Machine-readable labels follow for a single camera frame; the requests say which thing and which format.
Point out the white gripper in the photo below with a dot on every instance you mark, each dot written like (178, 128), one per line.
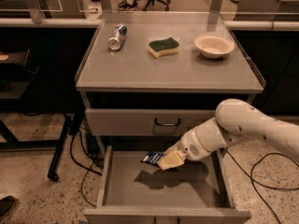
(192, 146)

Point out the blue rxbar blueberry wrapper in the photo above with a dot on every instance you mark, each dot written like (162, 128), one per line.
(152, 158)

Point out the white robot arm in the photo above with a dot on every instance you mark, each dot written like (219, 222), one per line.
(234, 121)

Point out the open middle drawer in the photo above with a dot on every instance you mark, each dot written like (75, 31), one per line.
(132, 192)

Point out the closed top drawer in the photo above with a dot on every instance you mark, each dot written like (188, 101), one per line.
(140, 122)

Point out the grey drawer cabinet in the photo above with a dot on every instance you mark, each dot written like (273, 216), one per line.
(132, 78)

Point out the green yellow sponge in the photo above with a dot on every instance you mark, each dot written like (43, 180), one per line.
(163, 47)

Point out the white bowl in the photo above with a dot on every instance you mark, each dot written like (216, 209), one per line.
(214, 46)

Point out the silver blue soda can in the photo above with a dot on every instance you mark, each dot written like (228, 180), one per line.
(118, 37)

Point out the dark shoe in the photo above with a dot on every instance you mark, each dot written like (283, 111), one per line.
(6, 205)

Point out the black side shelf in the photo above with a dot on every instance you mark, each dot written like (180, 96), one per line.
(16, 74)

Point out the black drawer handle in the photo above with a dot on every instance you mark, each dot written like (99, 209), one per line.
(168, 123)

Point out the white horizontal rail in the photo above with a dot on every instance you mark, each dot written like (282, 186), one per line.
(281, 26)

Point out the black table leg frame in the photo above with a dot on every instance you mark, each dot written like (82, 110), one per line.
(12, 143)

